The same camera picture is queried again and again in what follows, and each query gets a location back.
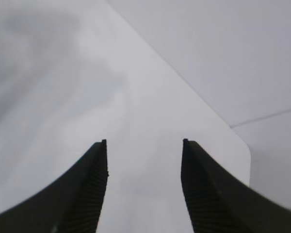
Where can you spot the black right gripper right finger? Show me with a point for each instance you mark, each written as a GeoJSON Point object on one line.
{"type": "Point", "coordinates": [218, 202]}

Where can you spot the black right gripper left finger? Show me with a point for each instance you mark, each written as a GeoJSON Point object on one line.
{"type": "Point", "coordinates": [71, 204]}

